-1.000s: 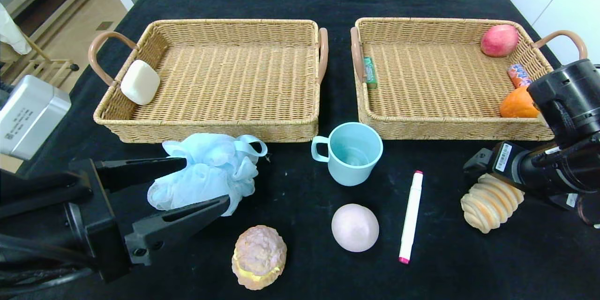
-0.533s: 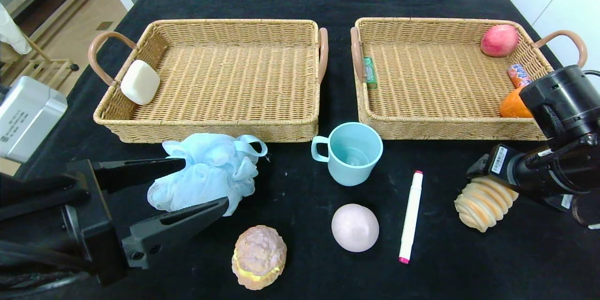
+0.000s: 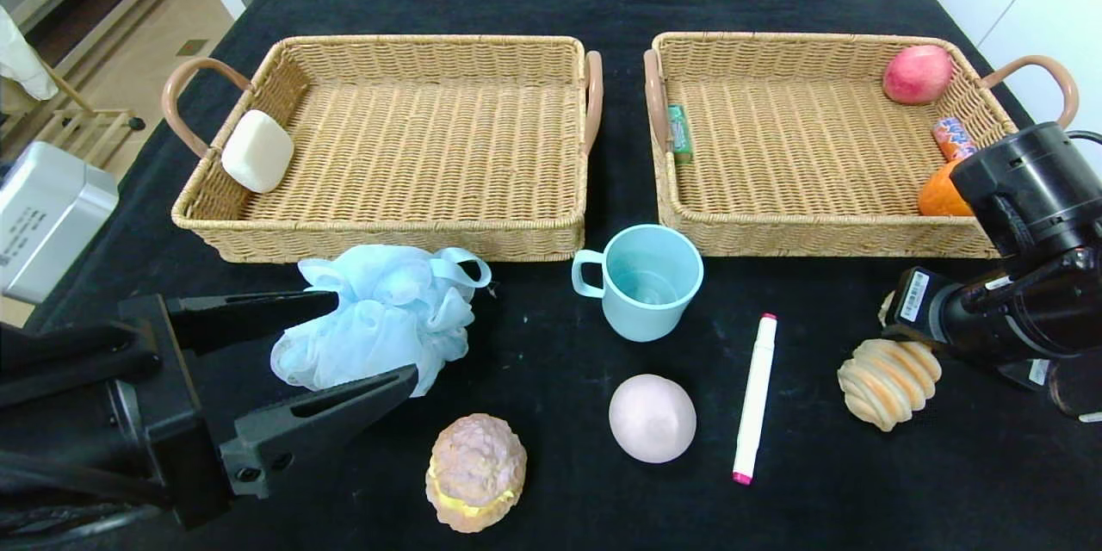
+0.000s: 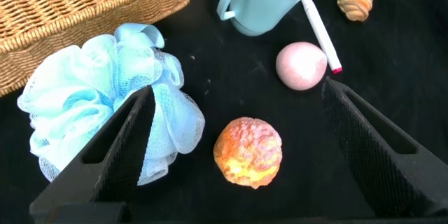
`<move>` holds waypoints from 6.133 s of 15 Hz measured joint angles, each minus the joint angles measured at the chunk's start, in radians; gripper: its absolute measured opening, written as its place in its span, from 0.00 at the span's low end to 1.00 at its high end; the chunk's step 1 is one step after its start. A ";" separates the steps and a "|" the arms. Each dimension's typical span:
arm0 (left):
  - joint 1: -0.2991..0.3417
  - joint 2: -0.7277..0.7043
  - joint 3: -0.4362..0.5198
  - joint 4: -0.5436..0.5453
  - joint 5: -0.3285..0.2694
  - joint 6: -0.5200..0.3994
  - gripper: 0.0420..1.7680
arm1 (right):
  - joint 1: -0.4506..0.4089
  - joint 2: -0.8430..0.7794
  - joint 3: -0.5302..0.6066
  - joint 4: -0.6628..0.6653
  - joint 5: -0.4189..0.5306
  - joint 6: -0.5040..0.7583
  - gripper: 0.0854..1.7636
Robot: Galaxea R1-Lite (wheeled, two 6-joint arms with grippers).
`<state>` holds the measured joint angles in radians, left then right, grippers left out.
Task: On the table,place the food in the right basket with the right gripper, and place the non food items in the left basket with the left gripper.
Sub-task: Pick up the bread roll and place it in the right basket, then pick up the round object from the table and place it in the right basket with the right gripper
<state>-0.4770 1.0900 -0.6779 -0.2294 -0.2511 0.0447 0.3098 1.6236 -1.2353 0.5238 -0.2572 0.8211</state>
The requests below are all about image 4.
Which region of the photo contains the light blue plastic mug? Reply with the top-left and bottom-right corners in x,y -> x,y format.
216,0 -> 312,37

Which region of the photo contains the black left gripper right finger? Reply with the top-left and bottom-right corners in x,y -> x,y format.
321,78 -> 448,218

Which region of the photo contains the black tablecloth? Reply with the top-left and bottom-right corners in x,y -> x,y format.
0,0 -> 448,224

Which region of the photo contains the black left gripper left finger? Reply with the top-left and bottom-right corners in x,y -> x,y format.
28,85 -> 157,224

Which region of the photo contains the wicker basket holding soap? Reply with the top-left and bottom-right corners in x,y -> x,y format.
0,0 -> 197,98

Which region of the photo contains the white marker with pink cap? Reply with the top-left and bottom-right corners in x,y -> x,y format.
300,0 -> 343,75

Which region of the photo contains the smooth pink round bun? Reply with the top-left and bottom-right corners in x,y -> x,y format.
275,41 -> 328,92

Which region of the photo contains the light blue mesh bath pouf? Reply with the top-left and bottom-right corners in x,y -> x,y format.
16,22 -> 206,186

